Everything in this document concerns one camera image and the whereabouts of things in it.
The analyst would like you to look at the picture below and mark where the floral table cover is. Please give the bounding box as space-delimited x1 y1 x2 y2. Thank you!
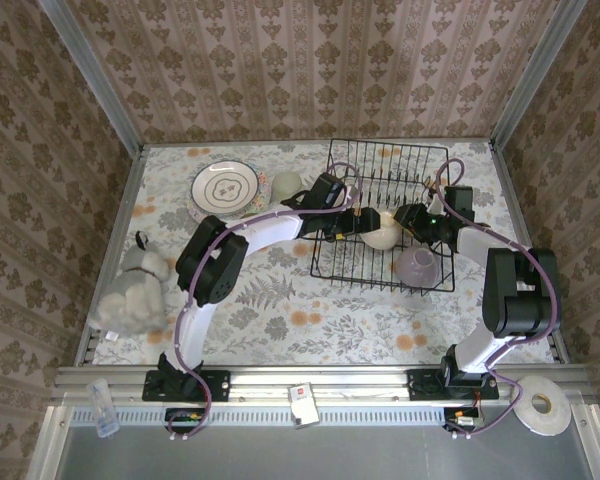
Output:
92 141 561 366

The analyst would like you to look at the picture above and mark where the grey white plush toy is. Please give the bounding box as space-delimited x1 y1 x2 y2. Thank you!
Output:
89 230 174 337

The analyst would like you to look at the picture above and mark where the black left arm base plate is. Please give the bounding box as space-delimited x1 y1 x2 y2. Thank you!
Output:
142 369 232 403

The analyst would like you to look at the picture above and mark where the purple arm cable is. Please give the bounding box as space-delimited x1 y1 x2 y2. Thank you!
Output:
432 158 561 441
168 162 365 441

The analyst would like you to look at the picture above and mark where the clear plastic bottle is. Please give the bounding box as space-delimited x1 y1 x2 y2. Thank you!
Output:
88 378 121 440

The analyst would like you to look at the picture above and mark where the white plate thin green rim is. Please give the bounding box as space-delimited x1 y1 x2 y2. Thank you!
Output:
190 161 260 211

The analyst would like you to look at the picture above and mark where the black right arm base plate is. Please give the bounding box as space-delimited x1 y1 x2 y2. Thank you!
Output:
407 368 500 401

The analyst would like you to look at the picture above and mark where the slotted grey cable duct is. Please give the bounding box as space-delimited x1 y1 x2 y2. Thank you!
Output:
69 405 526 426

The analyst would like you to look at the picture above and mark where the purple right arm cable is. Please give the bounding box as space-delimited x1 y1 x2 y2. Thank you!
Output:
432 158 561 441

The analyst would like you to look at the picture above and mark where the aluminium table side rail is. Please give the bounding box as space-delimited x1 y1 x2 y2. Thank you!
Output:
489 142 571 364
73 144 147 369

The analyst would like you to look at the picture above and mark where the aluminium mounting rail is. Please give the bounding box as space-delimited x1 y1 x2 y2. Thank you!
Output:
49 364 594 405

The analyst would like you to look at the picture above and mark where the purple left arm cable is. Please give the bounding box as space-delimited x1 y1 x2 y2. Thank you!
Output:
168 162 365 441

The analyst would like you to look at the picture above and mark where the grey metal sheet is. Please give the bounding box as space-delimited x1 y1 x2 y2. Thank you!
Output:
27 404 600 480

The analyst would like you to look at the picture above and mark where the black wire dish rack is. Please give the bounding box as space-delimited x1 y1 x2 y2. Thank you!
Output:
309 138 456 295

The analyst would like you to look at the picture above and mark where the frosted green glass cup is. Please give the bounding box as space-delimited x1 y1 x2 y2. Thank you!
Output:
271 171 302 200

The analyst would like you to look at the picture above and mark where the aluminium frame post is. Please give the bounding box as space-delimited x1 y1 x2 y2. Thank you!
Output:
489 0 589 147
35 0 147 154

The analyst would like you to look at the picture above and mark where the white card red logo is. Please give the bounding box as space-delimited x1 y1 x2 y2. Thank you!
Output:
286 382 320 430

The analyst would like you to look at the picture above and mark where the cream ceramic bowl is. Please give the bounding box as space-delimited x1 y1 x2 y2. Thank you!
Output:
360 210 401 250

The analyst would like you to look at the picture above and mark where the lavender ceramic bowl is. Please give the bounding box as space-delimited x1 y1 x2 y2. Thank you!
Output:
393 247 441 290

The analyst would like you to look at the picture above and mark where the white tape roll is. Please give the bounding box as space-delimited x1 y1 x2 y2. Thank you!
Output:
510 375 572 435

